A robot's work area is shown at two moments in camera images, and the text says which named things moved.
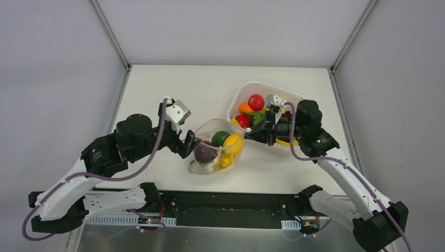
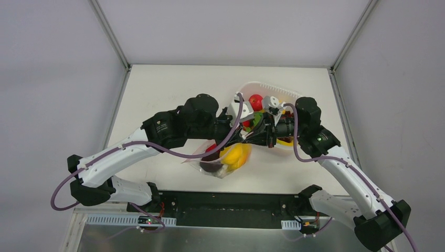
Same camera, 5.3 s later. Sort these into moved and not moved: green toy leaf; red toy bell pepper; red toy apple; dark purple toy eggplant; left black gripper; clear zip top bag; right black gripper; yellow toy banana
Moved: clear zip top bag; left black gripper; dark purple toy eggplant
Not moved: red toy apple; red toy bell pepper; green toy leaf; yellow toy banana; right black gripper
